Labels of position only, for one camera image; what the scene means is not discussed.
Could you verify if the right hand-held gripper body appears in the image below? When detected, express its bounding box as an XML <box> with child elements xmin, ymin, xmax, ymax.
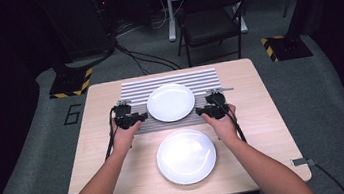
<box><xmin>203</xmin><ymin>85</ymin><xmax>238</xmax><ymax>121</ymax></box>

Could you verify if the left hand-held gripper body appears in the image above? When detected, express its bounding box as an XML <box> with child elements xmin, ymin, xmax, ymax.
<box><xmin>111</xmin><ymin>97</ymin><xmax>139</xmax><ymax>132</ymax></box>

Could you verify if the white plate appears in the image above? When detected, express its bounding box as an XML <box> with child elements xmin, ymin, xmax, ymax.
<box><xmin>153</xmin><ymin>125</ymin><xmax>221</xmax><ymax>189</ymax></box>
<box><xmin>144</xmin><ymin>80</ymin><xmax>199</xmax><ymax>126</ymax></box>

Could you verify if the person's left hand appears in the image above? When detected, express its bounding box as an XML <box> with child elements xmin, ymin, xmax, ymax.
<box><xmin>109</xmin><ymin>115</ymin><xmax>147</xmax><ymax>156</ymax></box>

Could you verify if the person's right hand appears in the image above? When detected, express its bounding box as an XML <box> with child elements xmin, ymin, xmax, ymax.
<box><xmin>200</xmin><ymin>103</ymin><xmax>241</xmax><ymax>147</ymax></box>

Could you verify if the grey striped placemat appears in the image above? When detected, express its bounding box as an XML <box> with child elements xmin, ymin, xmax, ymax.
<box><xmin>117</xmin><ymin>67</ymin><xmax>228</xmax><ymax>137</ymax></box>

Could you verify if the black stand with striped base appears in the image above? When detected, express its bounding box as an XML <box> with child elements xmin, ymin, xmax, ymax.
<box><xmin>42</xmin><ymin>36</ymin><xmax>97</xmax><ymax>101</ymax></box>
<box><xmin>257</xmin><ymin>8</ymin><xmax>314</xmax><ymax>65</ymax></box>

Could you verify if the black folding chair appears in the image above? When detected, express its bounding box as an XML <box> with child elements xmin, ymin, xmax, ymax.
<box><xmin>169</xmin><ymin>0</ymin><xmax>259</xmax><ymax>70</ymax></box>

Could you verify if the black equipment cabinet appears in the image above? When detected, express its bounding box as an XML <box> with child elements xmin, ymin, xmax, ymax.
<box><xmin>34</xmin><ymin>0</ymin><xmax>120</xmax><ymax>67</ymax></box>

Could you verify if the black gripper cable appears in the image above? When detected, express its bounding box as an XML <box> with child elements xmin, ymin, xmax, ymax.
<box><xmin>98</xmin><ymin>105</ymin><xmax>126</xmax><ymax>161</ymax></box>
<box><xmin>209</xmin><ymin>91</ymin><xmax>248</xmax><ymax>148</ymax></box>

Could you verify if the black floor cable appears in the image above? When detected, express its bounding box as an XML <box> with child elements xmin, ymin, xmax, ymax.
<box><xmin>125</xmin><ymin>49</ymin><xmax>151</xmax><ymax>78</ymax></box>
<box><xmin>114</xmin><ymin>34</ymin><xmax>183</xmax><ymax>79</ymax></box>

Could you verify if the white desk frame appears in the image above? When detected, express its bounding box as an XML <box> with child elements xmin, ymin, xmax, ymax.
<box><xmin>163</xmin><ymin>0</ymin><xmax>253</xmax><ymax>44</ymax></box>

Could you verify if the black bracket cable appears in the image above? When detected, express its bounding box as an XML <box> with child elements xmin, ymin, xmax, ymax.
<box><xmin>313</xmin><ymin>158</ymin><xmax>344</xmax><ymax>194</ymax></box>

